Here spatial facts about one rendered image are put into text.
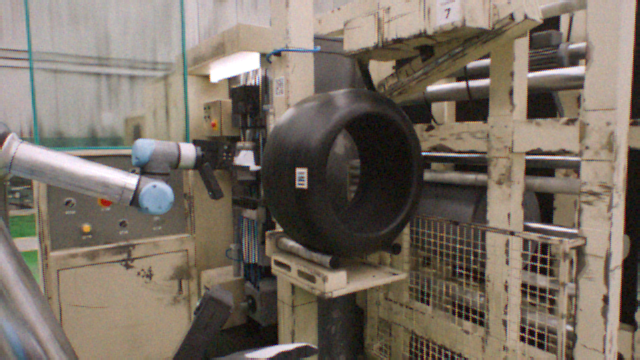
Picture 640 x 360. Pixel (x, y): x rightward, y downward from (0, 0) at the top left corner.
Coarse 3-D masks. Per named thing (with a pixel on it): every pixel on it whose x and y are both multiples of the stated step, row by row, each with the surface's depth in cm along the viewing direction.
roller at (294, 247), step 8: (280, 240) 169; (288, 240) 166; (288, 248) 163; (296, 248) 159; (304, 248) 156; (312, 248) 153; (304, 256) 155; (312, 256) 150; (320, 256) 147; (328, 256) 144; (336, 256) 144; (328, 264) 143; (336, 264) 144
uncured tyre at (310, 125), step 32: (320, 96) 147; (352, 96) 142; (384, 96) 151; (288, 128) 142; (320, 128) 134; (352, 128) 175; (384, 128) 172; (288, 160) 136; (320, 160) 134; (384, 160) 180; (416, 160) 157; (288, 192) 136; (320, 192) 134; (384, 192) 179; (416, 192) 159; (288, 224) 147; (320, 224) 137; (352, 224) 177; (384, 224) 169; (352, 256) 149
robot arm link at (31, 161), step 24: (0, 144) 90; (24, 144) 93; (0, 168) 91; (24, 168) 92; (48, 168) 94; (72, 168) 96; (96, 168) 98; (96, 192) 99; (120, 192) 100; (144, 192) 100; (168, 192) 102
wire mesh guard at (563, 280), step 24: (432, 216) 169; (432, 240) 170; (552, 240) 131; (408, 288) 182; (528, 288) 139; (408, 312) 183; (456, 312) 163; (408, 336) 184; (456, 336) 164; (504, 336) 148; (528, 336) 141; (552, 336) 134
